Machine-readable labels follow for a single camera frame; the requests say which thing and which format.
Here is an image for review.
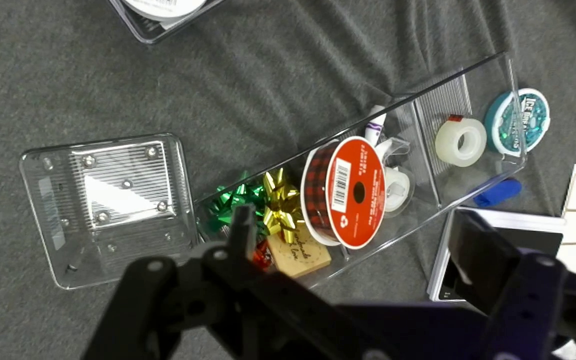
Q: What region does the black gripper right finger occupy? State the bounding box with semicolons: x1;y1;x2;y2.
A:
472;251;576;360

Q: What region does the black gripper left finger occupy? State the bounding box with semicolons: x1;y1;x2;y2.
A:
84;206;368;360

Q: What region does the red ribbon spool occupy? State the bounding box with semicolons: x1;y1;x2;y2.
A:
300;135;387;250

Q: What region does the small empty clear container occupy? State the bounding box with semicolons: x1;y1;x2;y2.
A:
21;133;198;290

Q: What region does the clear container with white spool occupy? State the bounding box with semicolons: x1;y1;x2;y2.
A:
109;0;223;43

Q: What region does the white ribbon spool in container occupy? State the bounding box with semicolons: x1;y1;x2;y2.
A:
125;0;206;20

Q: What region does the green gift bow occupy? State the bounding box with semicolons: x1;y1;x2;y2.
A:
205;179;266;231

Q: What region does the gold gift bow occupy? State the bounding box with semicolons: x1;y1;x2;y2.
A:
262;168;302;243

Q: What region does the long clear organizer tray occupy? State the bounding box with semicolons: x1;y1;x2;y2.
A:
197;54;527;286

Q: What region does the clear tape roll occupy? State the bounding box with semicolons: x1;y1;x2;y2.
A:
435;118;486;168

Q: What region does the teal tape roll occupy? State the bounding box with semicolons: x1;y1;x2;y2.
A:
484;88;552;158

